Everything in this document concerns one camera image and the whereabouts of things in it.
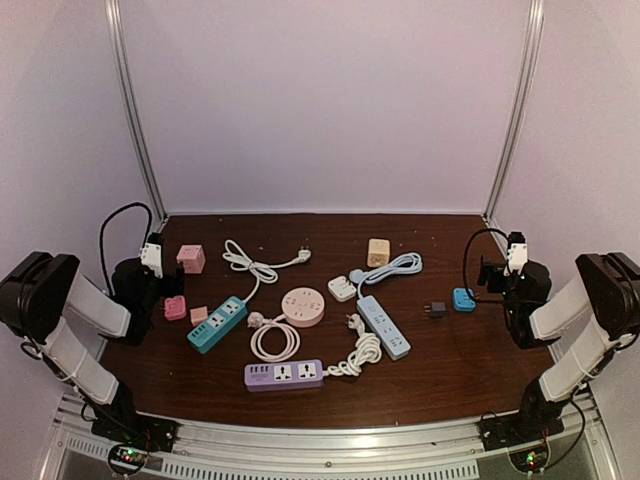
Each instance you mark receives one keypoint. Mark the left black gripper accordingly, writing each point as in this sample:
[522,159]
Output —
[177,289]

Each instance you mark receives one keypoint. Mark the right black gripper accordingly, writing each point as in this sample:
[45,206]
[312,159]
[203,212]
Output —
[495,270]

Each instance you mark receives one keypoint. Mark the pink plug adapter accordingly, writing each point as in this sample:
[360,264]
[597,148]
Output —
[175,308]

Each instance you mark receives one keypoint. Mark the pink cube socket adapter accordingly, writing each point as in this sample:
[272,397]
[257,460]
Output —
[192,258]

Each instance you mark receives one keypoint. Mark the small pink charger plug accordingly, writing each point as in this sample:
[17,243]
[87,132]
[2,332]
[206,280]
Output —
[199,315]

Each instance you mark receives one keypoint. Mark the blue charger plug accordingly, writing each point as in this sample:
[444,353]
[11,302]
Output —
[461,300]

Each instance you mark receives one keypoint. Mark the black charger plug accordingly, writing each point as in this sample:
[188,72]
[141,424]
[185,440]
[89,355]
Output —
[435,310]

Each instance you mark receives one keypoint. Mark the teal power strip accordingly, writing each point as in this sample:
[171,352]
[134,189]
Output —
[217,325]

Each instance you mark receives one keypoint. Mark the beige cube socket adapter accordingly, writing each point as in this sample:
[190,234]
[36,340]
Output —
[378,252]

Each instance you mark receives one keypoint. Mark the grey power strip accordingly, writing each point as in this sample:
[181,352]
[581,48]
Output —
[393,341]

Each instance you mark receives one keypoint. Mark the pink round socket base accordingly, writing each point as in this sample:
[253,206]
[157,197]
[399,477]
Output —
[303,307]

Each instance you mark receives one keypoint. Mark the white plug adapter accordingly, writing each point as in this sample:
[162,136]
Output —
[342,289]

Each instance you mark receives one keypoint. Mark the purple power strip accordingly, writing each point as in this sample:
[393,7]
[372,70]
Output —
[289,375]

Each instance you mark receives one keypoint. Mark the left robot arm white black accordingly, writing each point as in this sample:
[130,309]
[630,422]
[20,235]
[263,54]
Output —
[40,293]

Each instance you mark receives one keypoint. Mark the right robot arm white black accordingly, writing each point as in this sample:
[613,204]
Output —
[606,289]

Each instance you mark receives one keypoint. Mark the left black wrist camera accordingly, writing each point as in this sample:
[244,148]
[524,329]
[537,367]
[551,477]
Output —
[151,254]

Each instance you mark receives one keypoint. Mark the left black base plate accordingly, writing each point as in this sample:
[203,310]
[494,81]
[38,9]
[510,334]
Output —
[151,434]

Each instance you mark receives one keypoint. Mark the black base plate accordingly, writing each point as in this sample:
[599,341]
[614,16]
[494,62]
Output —
[509,430]
[151,434]

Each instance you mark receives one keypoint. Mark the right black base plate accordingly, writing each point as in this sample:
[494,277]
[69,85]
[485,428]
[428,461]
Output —
[509,430]

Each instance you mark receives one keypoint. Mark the right aluminium frame post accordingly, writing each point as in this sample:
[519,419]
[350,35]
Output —
[529,60]

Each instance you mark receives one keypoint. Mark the aluminium frame post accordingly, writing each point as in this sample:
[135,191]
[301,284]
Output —
[132,115]
[529,60]

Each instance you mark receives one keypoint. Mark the front aluminium rail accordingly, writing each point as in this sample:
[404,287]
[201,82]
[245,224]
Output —
[201,450]

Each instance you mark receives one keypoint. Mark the left aluminium frame post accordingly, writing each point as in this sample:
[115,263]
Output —
[132,115]

